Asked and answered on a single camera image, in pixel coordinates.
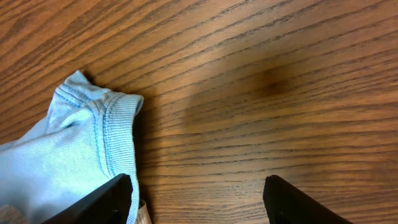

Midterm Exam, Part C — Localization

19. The light blue printed t-shirt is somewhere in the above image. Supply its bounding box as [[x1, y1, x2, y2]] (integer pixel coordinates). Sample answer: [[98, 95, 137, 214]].
[[1, 72, 144, 223]]

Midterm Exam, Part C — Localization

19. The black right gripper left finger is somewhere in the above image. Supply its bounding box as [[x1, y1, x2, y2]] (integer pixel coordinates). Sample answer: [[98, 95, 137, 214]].
[[43, 174, 133, 224]]

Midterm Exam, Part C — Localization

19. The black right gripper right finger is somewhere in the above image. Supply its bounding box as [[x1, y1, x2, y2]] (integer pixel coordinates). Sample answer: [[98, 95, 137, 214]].
[[263, 175, 351, 224]]

